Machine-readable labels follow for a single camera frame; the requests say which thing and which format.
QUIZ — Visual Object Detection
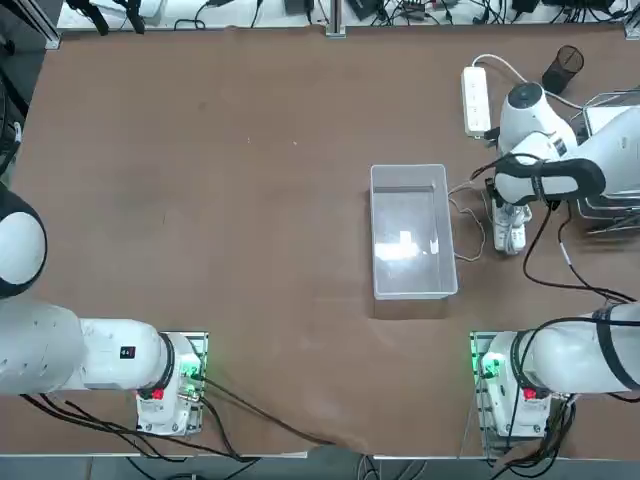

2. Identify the thin charger cable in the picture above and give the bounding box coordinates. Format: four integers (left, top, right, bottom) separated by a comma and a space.
446, 169, 501, 263

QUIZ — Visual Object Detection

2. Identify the short white power strip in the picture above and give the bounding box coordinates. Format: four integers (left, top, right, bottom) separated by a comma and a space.
493, 199, 527, 257

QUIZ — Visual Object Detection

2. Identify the long white power strip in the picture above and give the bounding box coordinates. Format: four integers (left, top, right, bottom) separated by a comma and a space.
460, 67, 492, 140

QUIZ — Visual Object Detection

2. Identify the clear plastic bin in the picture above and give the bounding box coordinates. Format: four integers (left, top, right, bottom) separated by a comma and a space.
369, 163, 460, 301

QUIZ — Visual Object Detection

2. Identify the metal mesh file tray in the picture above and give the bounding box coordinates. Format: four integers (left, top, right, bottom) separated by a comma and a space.
569, 87, 640, 236

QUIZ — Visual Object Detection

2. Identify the clipboard with white paper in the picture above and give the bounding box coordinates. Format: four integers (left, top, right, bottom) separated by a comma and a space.
584, 104, 639, 139

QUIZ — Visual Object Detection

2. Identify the black mesh pen cup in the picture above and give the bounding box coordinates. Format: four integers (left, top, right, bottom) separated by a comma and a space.
542, 44, 585, 94

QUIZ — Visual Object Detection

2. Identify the black tripod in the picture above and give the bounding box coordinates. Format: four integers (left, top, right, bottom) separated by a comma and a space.
64, 0, 147, 37

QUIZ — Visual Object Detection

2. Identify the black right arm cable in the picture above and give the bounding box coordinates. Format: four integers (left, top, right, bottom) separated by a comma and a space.
469, 152, 640, 306

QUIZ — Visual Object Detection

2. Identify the beige power strip cord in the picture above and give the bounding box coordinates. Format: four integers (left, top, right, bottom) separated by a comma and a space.
472, 54, 586, 109

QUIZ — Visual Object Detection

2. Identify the aluminium frame post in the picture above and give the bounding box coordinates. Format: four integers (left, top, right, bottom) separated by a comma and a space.
325, 0, 347, 39

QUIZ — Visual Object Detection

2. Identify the black base cable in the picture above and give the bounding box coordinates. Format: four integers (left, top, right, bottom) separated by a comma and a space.
197, 377, 374, 454

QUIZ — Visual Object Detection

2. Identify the black cable bundle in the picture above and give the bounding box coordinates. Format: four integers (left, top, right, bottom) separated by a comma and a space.
19, 392, 261, 462

